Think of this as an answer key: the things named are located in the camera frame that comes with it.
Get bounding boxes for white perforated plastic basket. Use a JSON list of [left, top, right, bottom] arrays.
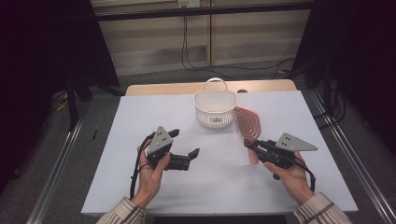
[[192, 77, 238, 130]]

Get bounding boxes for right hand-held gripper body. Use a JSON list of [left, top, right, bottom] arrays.
[[262, 132, 318, 181]]

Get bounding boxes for person's left hand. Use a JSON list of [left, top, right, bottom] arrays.
[[136, 139, 172, 209]]

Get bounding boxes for pink hairbrush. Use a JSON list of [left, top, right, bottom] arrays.
[[231, 105, 263, 166]]

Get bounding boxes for metal floor rail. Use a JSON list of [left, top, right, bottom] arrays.
[[309, 91, 396, 224], [25, 113, 86, 224]]

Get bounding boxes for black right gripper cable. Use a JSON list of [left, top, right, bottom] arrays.
[[292, 155, 318, 194]]

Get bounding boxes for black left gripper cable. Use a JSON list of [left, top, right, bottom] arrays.
[[128, 132, 157, 201]]

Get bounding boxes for person's right hand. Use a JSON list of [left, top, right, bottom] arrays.
[[262, 150, 316, 206]]

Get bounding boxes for black metal stand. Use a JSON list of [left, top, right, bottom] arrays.
[[65, 72, 126, 133]]

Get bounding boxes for black horizontal bar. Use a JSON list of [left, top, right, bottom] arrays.
[[92, 1, 316, 22]]

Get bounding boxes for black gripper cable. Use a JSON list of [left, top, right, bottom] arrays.
[[128, 132, 157, 201], [292, 155, 318, 194]]

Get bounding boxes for black floor cable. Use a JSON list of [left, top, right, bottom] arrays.
[[184, 15, 296, 73], [180, 15, 237, 81]]

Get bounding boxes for black cable bundle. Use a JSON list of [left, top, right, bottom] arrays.
[[313, 83, 347, 129]]

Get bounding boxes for white wall socket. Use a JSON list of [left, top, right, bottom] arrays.
[[177, 0, 201, 9]]

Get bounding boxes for black curtain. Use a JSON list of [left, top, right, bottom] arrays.
[[0, 0, 121, 195], [291, 0, 396, 157]]

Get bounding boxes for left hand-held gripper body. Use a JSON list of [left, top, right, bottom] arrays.
[[145, 125, 174, 171]]

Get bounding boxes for white table cover sheet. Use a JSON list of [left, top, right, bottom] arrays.
[[80, 90, 360, 217]]

